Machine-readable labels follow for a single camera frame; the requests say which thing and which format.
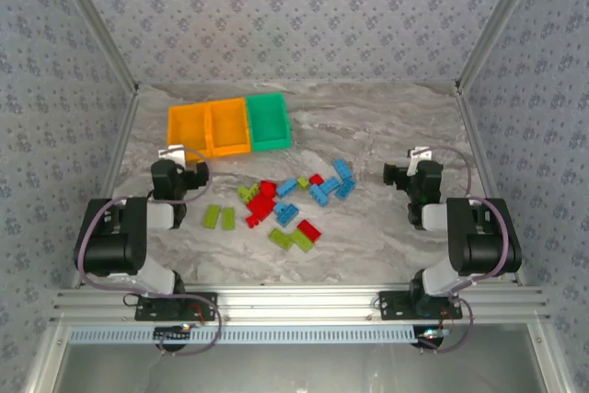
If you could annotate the large red lego plate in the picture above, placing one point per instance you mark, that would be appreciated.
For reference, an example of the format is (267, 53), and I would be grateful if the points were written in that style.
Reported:
(262, 208)

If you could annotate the small lime green lego brick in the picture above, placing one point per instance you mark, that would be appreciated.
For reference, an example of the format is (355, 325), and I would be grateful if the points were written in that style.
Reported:
(302, 182)

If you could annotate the black controller board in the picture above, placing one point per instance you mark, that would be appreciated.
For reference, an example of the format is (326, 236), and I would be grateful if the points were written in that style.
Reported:
(430, 340)
(170, 333)

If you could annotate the aluminium frame leg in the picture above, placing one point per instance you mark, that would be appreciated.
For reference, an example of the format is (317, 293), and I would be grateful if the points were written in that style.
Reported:
(550, 361)
(46, 361)

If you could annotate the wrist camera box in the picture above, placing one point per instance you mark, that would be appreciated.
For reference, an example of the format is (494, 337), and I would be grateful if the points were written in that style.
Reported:
(421, 152)
(171, 153)

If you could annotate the front aluminium frame rail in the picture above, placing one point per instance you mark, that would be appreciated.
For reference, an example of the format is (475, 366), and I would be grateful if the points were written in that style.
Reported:
(299, 303)

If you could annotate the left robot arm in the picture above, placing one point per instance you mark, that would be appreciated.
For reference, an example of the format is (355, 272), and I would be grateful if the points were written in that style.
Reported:
(110, 250)

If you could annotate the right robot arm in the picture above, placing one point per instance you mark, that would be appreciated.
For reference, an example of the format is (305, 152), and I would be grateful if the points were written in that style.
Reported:
(483, 250)

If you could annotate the aluminium frame post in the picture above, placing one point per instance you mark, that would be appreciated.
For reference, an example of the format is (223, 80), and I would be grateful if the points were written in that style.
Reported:
(97, 25)
(496, 25)

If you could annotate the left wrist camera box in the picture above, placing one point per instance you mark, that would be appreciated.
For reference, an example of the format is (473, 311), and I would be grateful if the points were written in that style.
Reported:
(171, 153)

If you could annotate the orange plastic bin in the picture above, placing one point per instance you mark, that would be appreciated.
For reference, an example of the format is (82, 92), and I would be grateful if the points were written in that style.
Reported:
(230, 150)
(198, 153)

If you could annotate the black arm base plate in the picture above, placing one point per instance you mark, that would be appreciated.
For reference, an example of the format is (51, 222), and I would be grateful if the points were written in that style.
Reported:
(152, 312)
(391, 308)

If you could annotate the aluminium side rail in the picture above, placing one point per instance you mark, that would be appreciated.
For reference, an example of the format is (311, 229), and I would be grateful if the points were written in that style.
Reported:
(120, 140)
(476, 140)

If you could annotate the green plastic bin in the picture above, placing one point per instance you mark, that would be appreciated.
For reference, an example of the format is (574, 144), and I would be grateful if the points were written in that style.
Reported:
(271, 144)

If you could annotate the red round lego piece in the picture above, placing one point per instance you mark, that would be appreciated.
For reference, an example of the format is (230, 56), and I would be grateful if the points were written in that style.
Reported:
(268, 189)

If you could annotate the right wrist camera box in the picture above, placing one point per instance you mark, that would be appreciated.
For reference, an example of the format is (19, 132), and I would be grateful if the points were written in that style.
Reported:
(421, 152)

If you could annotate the small red lego brick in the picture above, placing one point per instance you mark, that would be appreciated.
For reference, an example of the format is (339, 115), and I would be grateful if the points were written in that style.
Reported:
(252, 222)
(316, 179)

